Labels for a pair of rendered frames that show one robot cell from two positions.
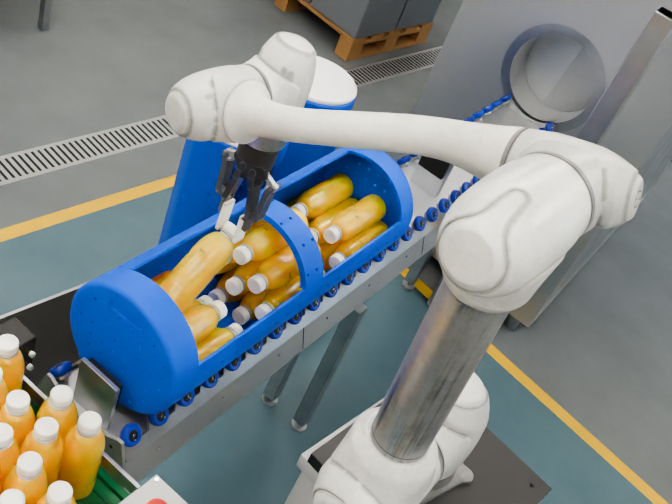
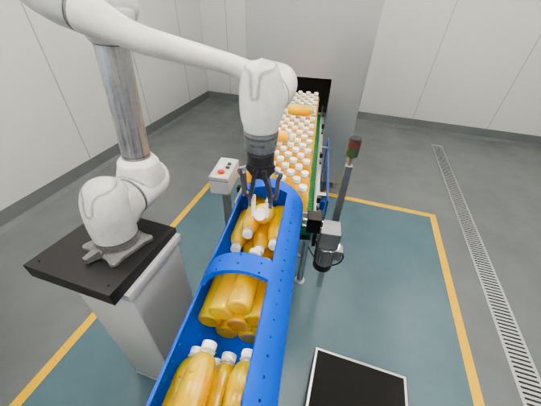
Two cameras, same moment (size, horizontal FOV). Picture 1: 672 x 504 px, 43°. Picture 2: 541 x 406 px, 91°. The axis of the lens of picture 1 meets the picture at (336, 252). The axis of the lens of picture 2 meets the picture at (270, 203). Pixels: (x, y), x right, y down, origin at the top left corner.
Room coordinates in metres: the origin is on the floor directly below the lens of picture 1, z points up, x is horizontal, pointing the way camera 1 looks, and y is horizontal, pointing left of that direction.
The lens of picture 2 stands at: (1.95, 0.10, 1.84)
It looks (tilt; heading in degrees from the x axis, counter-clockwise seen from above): 39 degrees down; 168
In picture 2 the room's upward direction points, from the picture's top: 2 degrees clockwise
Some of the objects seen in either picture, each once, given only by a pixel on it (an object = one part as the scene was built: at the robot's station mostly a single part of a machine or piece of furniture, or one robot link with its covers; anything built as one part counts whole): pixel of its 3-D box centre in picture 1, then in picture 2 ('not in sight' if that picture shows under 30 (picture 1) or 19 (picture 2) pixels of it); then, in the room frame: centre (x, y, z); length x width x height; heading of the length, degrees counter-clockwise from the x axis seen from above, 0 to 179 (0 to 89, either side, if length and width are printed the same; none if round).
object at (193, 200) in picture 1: (208, 232); not in sight; (2.06, 0.39, 0.59); 0.28 x 0.28 x 0.88
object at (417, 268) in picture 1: (435, 234); not in sight; (2.96, -0.35, 0.31); 0.06 x 0.06 x 0.63; 69
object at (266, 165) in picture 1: (254, 159); (260, 163); (1.31, 0.21, 1.45); 0.08 x 0.07 x 0.09; 69
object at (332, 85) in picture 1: (316, 78); not in sight; (2.45, 0.29, 1.03); 0.28 x 0.28 x 0.01
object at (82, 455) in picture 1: (81, 455); not in sight; (0.89, 0.27, 1.00); 0.07 x 0.07 x 0.19
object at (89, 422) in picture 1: (89, 423); not in sight; (0.89, 0.27, 1.10); 0.04 x 0.04 x 0.02
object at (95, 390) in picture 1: (98, 392); not in sight; (1.03, 0.31, 0.99); 0.10 x 0.02 x 0.12; 69
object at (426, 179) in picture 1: (432, 169); not in sight; (2.28, -0.17, 1.00); 0.10 x 0.04 x 0.15; 69
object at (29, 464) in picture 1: (29, 464); not in sight; (0.77, 0.31, 1.10); 0.04 x 0.04 x 0.02
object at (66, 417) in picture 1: (54, 429); not in sight; (0.91, 0.34, 1.00); 0.07 x 0.07 x 0.19
